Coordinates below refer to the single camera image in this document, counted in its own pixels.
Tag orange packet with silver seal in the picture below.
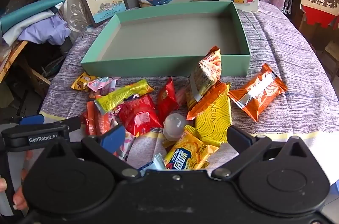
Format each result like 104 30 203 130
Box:
228 63 289 122

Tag orange yellow noodle snack packet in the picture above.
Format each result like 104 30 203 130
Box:
185 46 222 111

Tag yellow cracker packet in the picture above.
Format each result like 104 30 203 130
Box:
164 125 220 171

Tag white cloth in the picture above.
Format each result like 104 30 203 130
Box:
3 9 53 46

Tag pink blue cartoon packet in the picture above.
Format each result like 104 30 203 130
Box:
87 76 118 93

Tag person's left hand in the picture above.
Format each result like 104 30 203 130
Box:
0 178 29 210

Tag translucent jelly cup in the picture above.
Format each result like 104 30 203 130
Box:
162 113 187 141

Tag small red snack packet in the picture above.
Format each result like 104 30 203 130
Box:
156 77 179 122

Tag grey clothes pegs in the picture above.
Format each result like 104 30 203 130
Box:
282 0 293 14

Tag small yellow candy packet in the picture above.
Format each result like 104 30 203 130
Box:
70 72 98 92

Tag blue white snack packet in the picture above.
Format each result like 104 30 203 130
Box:
138 154 166 170

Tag long yellow-green snack packet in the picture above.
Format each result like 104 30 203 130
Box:
94 79 155 115

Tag large red snack packet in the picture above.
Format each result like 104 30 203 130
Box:
118 94 163 138

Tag pink candy packet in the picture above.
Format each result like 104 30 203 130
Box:
115 131 137 161

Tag teal cloth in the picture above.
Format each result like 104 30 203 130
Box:
0 0 65 35

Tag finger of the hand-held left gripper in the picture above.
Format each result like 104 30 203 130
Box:
42 116 83 132
0 114 44 126

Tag green cardboard box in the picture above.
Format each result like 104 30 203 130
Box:
80 1 251 78

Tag orange white sachet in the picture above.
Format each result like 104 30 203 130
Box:
81 101 117 137

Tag yellow wavy-line packet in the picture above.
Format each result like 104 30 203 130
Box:
187 81 233 148

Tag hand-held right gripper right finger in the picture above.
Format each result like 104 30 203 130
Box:
211 125 308 179

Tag wooden chair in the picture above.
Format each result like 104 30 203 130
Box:
0 40 51 87

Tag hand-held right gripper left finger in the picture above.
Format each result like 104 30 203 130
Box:
37 125 142 179

